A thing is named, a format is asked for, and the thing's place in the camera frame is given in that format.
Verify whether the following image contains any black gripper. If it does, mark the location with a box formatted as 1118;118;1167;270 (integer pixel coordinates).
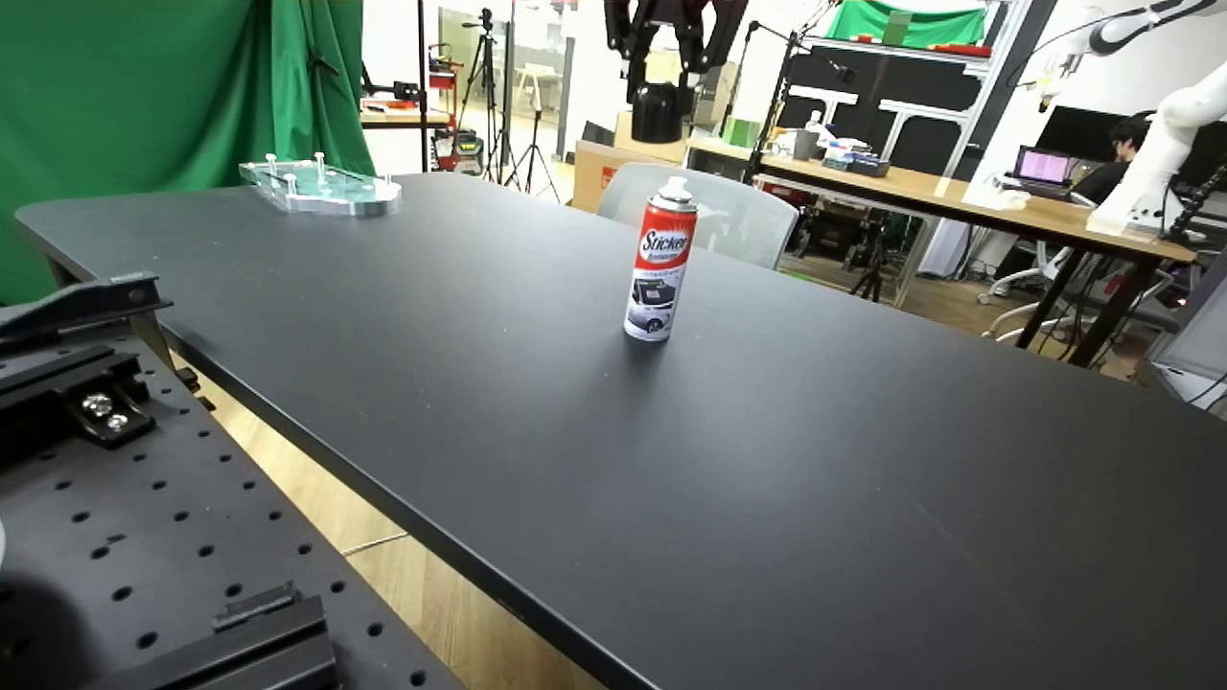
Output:
604;0;755;98

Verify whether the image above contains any red white spray can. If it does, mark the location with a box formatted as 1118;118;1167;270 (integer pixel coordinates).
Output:
622;171;701;350

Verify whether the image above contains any brown cardboard box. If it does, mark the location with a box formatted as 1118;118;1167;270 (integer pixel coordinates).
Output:
569;106;694;213

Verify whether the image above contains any tall light stand tripod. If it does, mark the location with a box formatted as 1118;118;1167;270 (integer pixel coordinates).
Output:
503;0;569;206

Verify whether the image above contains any grey office chair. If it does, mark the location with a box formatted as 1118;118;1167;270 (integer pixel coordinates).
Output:
599;157;807;273

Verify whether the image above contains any black shelf with panels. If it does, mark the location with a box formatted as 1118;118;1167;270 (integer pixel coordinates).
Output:
774;36;1013;180

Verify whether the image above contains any green cloth on shelf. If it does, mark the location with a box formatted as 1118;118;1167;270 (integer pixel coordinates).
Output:
822;0;999;55

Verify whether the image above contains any small black tripod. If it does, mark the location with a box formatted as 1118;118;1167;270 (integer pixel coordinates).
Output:
847;213;902;305

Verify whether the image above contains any long wooden desk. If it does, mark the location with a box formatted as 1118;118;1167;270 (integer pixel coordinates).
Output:
687;133;1199;373

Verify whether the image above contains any clear acrylic plate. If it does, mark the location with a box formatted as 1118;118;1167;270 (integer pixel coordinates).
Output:
238;148;402;217

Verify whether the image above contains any open laptop with pink screen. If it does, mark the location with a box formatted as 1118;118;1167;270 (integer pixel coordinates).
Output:
1018;143;1080;201

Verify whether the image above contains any green backdrop curtain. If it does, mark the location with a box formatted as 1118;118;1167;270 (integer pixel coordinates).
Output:
0;0;379;305

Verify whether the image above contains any black perforated breadboard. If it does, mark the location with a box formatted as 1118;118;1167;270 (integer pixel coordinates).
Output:
0;335;454;690

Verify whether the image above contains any black flat clamp bar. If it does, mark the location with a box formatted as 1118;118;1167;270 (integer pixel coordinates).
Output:
72;581;340;690

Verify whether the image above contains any camera tripod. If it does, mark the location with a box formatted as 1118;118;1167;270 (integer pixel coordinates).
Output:
458;5;510;175

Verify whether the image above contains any black metal mount bracket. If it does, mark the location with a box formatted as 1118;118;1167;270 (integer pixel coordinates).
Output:
0;270;174;452

